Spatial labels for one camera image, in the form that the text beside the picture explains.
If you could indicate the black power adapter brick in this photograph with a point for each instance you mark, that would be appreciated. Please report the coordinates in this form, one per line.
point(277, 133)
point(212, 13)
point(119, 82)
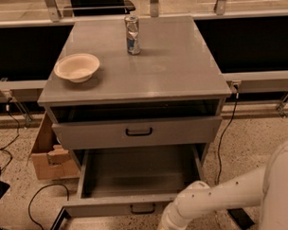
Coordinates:
point(241, 218)

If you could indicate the grey drawer cabinet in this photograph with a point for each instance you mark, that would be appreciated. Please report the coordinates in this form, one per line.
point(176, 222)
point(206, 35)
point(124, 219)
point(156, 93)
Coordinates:
point(173, 75)

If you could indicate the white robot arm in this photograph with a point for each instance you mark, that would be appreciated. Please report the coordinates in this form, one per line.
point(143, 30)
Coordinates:
point(266, 187)

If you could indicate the black office chair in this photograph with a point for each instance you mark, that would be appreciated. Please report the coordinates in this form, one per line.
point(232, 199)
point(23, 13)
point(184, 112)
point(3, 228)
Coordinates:
point(83, 8)

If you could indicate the grey top drawer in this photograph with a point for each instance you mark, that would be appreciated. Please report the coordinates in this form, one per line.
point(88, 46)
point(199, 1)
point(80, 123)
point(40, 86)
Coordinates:
point(137, 133)

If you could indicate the silver blue drink can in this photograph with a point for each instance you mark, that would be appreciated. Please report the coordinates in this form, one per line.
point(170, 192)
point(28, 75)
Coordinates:
point(132, 34)

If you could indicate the grey drawer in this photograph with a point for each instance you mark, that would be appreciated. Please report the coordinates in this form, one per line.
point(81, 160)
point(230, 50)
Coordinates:
point(137, 133)
point(133, 181)

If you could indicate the white paper bowl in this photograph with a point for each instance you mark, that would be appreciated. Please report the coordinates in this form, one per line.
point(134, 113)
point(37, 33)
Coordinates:
point(77, 68)

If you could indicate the brown cardboard box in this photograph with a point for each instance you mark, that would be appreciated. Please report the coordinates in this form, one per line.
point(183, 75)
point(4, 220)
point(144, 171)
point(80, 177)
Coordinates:
point(50, 160)

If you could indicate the black bar floor left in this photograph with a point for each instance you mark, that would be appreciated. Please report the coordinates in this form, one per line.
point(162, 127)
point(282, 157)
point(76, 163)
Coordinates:
point(63, 215)

